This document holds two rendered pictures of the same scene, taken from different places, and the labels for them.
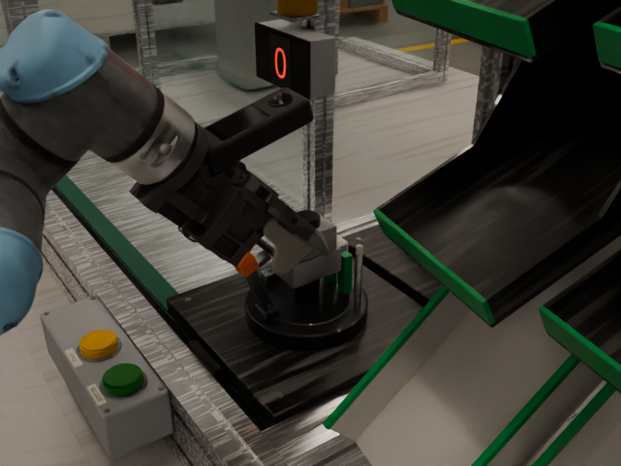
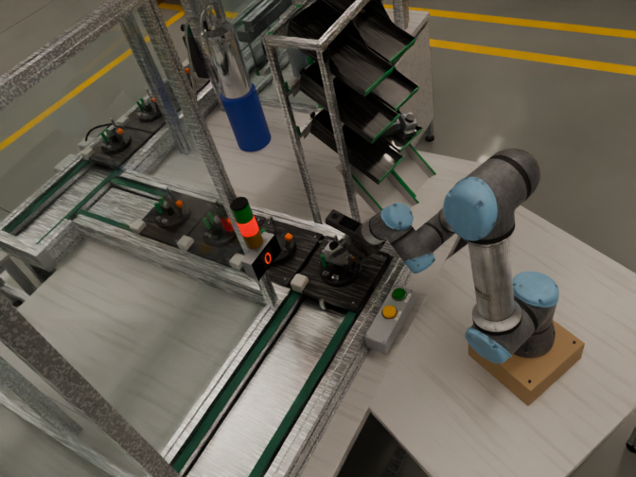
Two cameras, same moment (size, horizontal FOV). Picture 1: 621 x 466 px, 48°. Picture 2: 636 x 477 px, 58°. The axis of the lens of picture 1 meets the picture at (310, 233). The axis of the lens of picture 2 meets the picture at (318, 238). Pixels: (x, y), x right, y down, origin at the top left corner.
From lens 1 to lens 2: 1.79 m
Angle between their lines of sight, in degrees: 78
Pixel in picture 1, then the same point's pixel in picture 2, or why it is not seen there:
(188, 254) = (304, 349)
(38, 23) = (398, 207)
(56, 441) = (412, 338)
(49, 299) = (346, 406)
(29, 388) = (397, 365)
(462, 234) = (379, 167)
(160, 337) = (373, 301)
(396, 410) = not seen: hidden behind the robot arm
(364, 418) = not seen: hidden behind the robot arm
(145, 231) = (293, 379)
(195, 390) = (388, 280)
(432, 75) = not seen: outside the picture
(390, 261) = (295, 264)
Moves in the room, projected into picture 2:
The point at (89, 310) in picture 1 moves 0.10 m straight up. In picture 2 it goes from (373, 330) to (369, 311)
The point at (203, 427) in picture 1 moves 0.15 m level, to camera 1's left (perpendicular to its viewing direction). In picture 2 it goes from (401, 267) to (427, 299)
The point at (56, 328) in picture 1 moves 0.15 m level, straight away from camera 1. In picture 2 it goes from (388, 331) to (357, 369)
